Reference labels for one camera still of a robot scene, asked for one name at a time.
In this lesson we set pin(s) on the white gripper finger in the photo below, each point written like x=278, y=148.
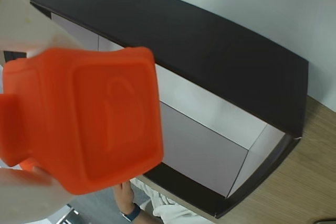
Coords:
x=29, y=24
x=23, y=197

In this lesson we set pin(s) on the brown cardboard box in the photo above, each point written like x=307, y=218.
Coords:
x=183, y=37

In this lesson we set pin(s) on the dark wristwatch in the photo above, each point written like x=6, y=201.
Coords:
x=131, y=213

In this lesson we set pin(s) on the person's leg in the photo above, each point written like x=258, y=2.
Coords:
x=168, y=208

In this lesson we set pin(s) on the person's hand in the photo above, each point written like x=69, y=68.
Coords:
x=124, y=195

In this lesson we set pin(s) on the orange square block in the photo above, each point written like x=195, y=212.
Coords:
x=78, y=119

